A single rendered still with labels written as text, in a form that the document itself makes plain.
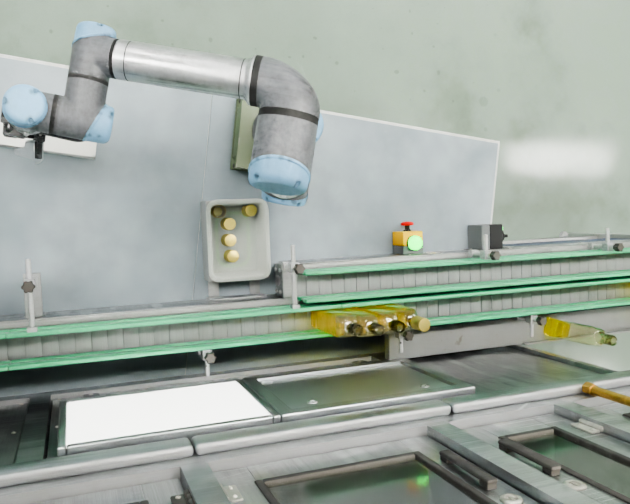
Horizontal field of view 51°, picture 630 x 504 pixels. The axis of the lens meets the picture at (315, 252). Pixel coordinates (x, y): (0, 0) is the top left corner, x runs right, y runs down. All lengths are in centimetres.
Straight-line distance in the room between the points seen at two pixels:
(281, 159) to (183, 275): 75
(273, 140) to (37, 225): 83
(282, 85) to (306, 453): 69
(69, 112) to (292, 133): 42
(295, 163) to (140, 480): 62
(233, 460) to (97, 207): 86
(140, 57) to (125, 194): 62
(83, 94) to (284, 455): 77
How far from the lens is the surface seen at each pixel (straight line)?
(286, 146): 121
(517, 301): 217
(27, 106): 130
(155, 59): 130
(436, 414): 145
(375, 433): 135
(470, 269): 206
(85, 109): 132
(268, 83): 124
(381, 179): 205
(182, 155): 187
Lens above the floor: 259
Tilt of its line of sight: 69 degrees down
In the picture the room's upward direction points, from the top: 97 degrees clockwise
